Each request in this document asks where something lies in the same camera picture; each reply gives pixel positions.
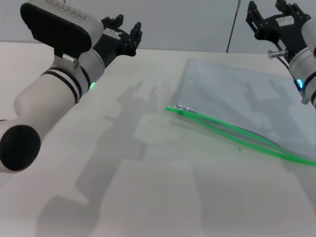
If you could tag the transparent green-zip document bag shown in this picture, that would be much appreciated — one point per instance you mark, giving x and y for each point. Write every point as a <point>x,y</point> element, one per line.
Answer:
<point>222,86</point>

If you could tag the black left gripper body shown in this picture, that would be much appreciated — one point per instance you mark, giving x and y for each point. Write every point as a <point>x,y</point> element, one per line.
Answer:
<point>113,44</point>

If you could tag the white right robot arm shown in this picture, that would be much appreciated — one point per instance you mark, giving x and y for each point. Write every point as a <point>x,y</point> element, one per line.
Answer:
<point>303,66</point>

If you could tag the left wrist camera housing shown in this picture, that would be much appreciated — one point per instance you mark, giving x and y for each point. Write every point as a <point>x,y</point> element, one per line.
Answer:
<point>61,32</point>

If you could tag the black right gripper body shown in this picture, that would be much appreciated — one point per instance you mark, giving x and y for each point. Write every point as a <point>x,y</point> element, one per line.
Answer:
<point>274,29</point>

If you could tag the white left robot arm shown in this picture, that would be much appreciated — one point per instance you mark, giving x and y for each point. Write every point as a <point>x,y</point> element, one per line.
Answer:
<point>49,93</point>

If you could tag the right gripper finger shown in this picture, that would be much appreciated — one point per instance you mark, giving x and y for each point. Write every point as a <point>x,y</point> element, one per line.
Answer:
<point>293,7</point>
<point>253,17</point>

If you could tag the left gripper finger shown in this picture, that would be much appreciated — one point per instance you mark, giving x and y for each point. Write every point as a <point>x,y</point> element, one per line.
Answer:
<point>135,37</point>
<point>112,23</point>

